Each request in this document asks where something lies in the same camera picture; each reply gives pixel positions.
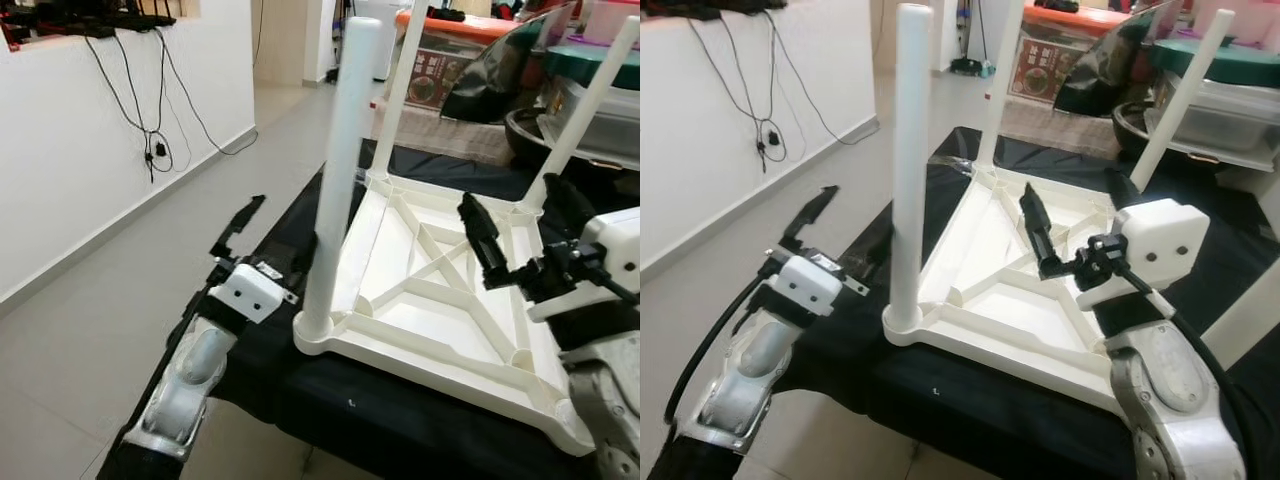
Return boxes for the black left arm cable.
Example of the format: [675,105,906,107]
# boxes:
[665,262,776,426]

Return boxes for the black router box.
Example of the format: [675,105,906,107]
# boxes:
[640,0,791,21]
[0,5,176,41]

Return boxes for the pink plastic container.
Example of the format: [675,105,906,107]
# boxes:
[1190,0,1280,41]
[585,0,640,46]

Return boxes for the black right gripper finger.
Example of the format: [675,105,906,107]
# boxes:
[1018,182,1067,282]
[540,172,599,246]
[457,192,514,292]
[1103,165,1147,212]

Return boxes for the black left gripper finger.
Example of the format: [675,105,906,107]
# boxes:
[780,185,841,253]
[210,195,268,264]

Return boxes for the white plastic table top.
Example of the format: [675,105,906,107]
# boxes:
[882,160,1151,411]
[293,172,601,456]

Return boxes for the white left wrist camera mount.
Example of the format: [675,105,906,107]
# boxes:
[770,255,869,319]
[208,262,299,326]

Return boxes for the black round wok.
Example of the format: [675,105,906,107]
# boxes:
[505,105,601,171]
[1112,100,1201,166]

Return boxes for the clear plastic storage box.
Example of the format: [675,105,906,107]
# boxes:
[545,78,640,166]
[1145,75,1280,171]

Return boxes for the black glossy bag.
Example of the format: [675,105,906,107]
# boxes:
[440,5,576,126]
[1055,5,1181,119]

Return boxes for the beige patterned cloth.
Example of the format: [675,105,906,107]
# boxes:
[370,100,516,166]
[990,95,1126,159]

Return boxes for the green round pot lid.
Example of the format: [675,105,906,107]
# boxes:
[1150,38,1280,89]
[545,45,640,91]

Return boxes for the black wall power cable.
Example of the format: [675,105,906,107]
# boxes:
[85,30,261,186]
[690,15,881,176]

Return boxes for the orange plastic lid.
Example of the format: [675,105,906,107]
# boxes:
[1020,3,1131,39]
[395,8,521,43]

